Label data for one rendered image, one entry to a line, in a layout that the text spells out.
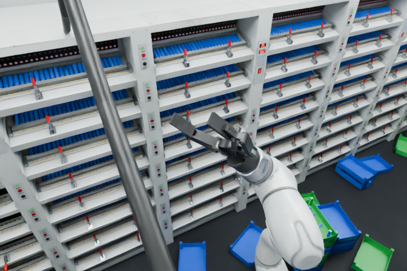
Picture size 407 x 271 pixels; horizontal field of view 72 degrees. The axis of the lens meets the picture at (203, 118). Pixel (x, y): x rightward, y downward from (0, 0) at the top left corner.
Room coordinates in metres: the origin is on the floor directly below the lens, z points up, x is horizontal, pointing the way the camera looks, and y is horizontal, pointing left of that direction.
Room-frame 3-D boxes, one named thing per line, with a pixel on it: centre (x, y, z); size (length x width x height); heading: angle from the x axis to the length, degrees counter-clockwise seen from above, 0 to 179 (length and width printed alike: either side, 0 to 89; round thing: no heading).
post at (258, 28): (1.66, -0.29, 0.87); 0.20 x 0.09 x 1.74; 28
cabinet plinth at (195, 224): (1.51, 0.03, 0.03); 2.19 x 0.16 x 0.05; 118
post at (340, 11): (1.98, -0.91, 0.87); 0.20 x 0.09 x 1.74; 28
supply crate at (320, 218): (1.16, -0.73, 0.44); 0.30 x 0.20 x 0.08; 15
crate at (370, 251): (1.11, -1.27, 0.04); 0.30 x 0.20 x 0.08; 139
